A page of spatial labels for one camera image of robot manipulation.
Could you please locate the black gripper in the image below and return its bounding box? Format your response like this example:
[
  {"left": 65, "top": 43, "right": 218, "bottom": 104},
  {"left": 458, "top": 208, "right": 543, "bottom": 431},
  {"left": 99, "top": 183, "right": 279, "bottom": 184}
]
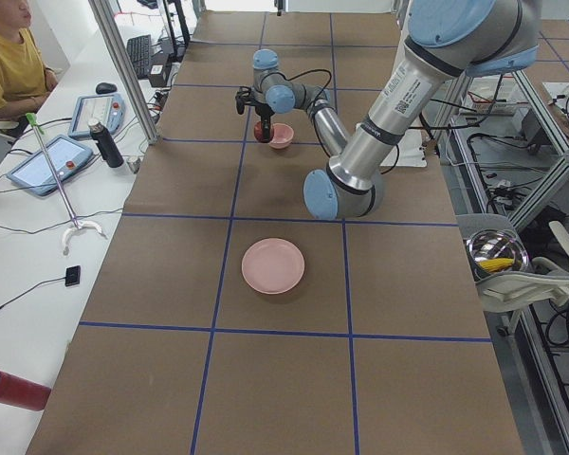
[{"left": 257, "top": 104, "right": 274, "bottom": 143}]

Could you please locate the pink bowl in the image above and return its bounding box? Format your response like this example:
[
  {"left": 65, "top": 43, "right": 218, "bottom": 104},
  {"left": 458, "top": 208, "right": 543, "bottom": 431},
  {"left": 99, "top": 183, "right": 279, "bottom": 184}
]
[{"left": 268, "top": 123, "right": 295, "bottom": 150}]

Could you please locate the red apple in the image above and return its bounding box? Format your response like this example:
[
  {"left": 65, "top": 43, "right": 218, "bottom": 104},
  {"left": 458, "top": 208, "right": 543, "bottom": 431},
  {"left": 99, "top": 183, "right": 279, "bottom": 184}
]
[{"left": 253, "top": 121, "right": 269, "bottom": 143}]

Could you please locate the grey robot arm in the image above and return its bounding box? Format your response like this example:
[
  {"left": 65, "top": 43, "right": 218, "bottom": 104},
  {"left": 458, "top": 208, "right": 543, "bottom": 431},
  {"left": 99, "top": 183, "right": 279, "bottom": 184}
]
[
  {"left": 303, "top": 1, "right": 542, "bottom": 220},
  {"left": 239, "top": 48, "right": 350, "bottom": 156}
]

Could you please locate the pink plate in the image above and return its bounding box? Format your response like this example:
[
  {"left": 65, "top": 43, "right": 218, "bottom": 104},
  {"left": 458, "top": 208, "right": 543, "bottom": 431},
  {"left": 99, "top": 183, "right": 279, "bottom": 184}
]
[{"left": 241, "top": 238, "right": 305, "bottom": 295}]

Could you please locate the steel bowl with corn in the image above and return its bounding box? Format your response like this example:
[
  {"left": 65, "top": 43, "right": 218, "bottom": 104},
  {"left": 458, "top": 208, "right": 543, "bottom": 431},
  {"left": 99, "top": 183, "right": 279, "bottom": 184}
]
[{"left": 466, "top": 228, "right": 530, "bottom": 281}]

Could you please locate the black keyboard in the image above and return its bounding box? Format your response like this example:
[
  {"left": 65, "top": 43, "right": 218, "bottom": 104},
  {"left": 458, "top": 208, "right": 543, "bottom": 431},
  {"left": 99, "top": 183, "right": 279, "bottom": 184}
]
[{"left": 126, "top": 34, "right": 152, "bottom": 79}]

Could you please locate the upper teach pendant tablet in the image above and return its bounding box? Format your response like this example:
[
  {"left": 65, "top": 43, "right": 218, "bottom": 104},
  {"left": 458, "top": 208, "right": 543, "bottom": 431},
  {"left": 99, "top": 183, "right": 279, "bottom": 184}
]
[{"left": 67, "top": 93, "right": 125, "bottom": 140}]

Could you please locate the teach pendant tablet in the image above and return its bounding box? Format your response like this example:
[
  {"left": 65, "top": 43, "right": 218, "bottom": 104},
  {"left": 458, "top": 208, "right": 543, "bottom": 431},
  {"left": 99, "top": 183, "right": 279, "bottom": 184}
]
[
  {"left": 67, "top": 93, "right": 125, "bottom": 140},
  {"left": 7, "top": 135, "right": 94, "bottom": 196}
]

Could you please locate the black water bottle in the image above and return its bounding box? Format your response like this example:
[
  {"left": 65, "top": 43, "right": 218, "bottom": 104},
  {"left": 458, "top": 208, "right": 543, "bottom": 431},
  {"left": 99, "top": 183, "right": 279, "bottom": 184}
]
[{"left": 88, "top": 118, "right": 123, "bottom": 169}]

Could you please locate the black computer mouse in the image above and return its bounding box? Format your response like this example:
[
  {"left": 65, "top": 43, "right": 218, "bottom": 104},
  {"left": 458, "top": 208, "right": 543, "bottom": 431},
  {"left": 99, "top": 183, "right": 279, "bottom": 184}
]
[{"left": 95, "top": 82, "right": 118, "bottom": 95}]

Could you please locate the brown paper table cover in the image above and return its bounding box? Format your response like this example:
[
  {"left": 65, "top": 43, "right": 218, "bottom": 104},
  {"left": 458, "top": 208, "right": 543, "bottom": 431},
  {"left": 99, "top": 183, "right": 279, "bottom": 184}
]
[{"left": 28, "top": 12, "right": 523, "bottom": 454}]

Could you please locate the reacher grabber stick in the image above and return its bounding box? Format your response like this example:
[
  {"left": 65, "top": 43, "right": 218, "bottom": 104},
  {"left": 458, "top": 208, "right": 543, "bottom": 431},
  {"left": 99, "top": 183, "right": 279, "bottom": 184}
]
[{"left": 25, "top": 113, "right": 106, "bottom": 256}]

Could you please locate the lower teach pendant tablet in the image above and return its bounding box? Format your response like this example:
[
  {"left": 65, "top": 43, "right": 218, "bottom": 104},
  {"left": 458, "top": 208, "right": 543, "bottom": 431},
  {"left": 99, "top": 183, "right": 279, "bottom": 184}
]
[{"left": 7, "top": 135, "right": 94, "bottom": 196}]

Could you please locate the person in yellow shirt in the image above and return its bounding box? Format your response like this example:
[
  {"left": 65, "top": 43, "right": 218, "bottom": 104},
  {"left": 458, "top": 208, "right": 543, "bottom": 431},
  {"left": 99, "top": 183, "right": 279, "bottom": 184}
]
[{"left": 0, "top": 1, "right": 58, "bottom": 120}]

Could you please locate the red cylinder tube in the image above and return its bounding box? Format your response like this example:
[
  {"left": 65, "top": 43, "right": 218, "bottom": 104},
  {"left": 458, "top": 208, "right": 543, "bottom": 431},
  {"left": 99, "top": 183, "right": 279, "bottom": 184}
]
[{"left": 0, "top": 371, "right": 51, "bottom": 411}]

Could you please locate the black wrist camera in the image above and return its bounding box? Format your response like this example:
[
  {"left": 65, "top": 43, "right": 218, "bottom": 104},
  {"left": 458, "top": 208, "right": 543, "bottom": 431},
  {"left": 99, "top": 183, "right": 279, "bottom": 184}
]
[{"left": 235, "top": 86, "right": 256, "bottom": 115}]

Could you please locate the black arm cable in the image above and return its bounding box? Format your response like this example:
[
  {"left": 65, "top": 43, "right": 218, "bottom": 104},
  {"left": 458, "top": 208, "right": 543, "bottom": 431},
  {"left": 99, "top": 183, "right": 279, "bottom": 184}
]
[{"left": 284, "top": 69, "right": 334, "bottom": 108}]

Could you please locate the small black pad with cable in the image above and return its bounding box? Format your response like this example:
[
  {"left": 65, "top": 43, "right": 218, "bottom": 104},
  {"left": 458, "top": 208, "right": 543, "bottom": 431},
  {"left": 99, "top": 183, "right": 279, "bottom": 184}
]
[{"left": 0, "top": 265, "right": 82, "bottom": 312}]

